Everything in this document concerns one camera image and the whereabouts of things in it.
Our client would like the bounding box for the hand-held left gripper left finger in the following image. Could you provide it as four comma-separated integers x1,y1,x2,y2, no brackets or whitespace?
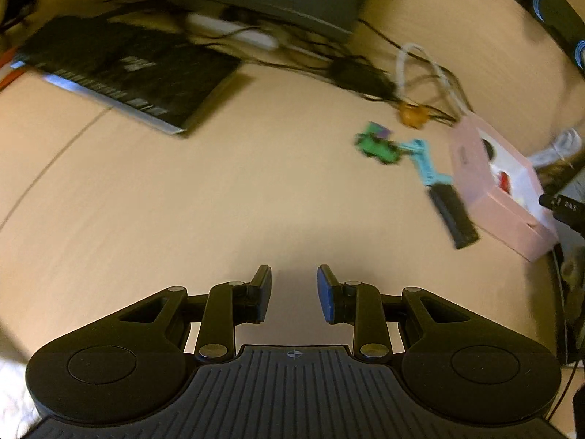
118,264,272,362

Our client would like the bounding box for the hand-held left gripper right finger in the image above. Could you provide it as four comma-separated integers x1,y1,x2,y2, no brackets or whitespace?
317,264,473,361

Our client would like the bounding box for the pink cardboard box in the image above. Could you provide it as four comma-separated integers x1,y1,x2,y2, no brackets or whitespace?
447,114,561,262

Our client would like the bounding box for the light blue plastic toy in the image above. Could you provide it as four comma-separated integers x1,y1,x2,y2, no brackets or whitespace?
397,139,453,188

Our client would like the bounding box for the green toy car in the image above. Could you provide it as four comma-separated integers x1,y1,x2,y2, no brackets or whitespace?
355,122,403,166

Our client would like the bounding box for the brown bear figurine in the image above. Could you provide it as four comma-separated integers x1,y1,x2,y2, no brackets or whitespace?
397,103,430,128

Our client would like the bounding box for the black power brick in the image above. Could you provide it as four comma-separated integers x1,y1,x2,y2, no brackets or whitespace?
329,57,394,97

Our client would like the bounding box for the white power strip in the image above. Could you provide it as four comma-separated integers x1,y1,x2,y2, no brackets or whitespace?
185,13,280,51

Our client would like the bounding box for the black book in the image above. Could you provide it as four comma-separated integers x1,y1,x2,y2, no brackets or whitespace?
9,14,243,137

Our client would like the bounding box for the bundled white cable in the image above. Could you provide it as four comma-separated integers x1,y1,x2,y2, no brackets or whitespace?
530,129,583,168

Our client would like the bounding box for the white looped cable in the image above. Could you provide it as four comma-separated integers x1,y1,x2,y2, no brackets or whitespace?
395,43,473,117

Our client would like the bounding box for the black cable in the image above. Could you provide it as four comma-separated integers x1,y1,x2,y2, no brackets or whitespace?
356,18,458,122

